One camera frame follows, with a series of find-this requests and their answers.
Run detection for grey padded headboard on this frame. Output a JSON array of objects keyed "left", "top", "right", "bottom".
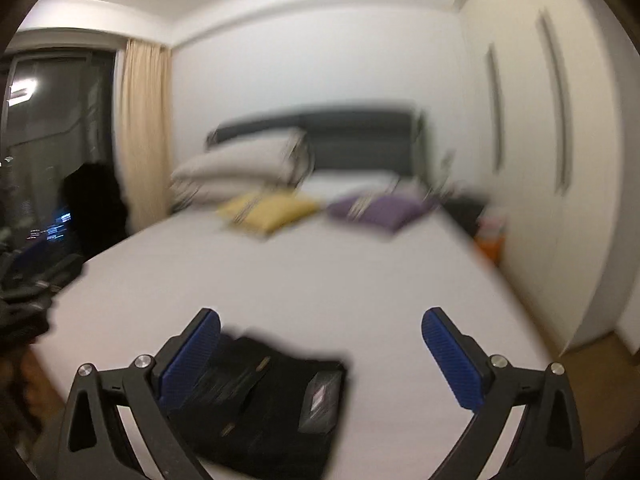
[{"left": 207, "top": 107, "right": 426, "bottom": 178}]

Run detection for orange box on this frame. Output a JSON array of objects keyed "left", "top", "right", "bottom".
[{"left": 475, "top": 232, "right": 503, "bottom": 261}]

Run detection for black pants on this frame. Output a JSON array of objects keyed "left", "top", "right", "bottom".
[{"left": 167, "top": 330, "right": 348, "bottom": 478}]

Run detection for yellow pillow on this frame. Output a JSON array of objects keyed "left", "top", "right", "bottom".
[{"left": 217, "top": 192, "right": 321, "bottom": 236}]

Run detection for dark window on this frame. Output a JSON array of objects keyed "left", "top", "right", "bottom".
[{"left": 0, "top": 50, "right": 121, "bottom": 261}]

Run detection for white wardrobe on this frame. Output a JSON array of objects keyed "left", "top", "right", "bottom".
[{"left": 457, "top": 0, "right": 626, "bottom": 356}]

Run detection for purple pillow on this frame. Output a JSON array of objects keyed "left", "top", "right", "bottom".
[{"left": 325, "top": 192, "right": 441, "bottom": 233}]

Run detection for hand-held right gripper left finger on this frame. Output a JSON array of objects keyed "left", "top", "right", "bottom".
[{"left": 34, "top": 307, "right": 222, "bottom": 480}]

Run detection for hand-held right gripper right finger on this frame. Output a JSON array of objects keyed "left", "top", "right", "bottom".
[{"left": 421, "top": 307, "right": 586, "bottom": 480}]

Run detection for striped container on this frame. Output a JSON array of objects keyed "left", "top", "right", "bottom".
[{"left": 477, "top": 212, "right": 506, "bottom": 238}]

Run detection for white bed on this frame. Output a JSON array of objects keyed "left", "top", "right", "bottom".
[{"left": 42, "top": 170, "right": 551, "bottom": 480}]

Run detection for dark cloth heap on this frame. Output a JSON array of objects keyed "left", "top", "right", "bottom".
[{"left": 60, "top": 162, "right": 131, "bottom": 256}]

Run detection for dark nightstand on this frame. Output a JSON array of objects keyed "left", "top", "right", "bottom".
[{"left": 440, "top": 192, "right": 488, "bottom": 233}]

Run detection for beige curtain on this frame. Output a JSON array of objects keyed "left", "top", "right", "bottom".
[{"left": 117, "top": 40, "right": 173, "bottom": 233}]

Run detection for long wardrobe handle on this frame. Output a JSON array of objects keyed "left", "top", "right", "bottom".
[
  {"left": 537, "top": 10, "right": 571, "bottom": 193},
  {"left": 487, "top": 45, "right": 503, "bottom": 173}
]

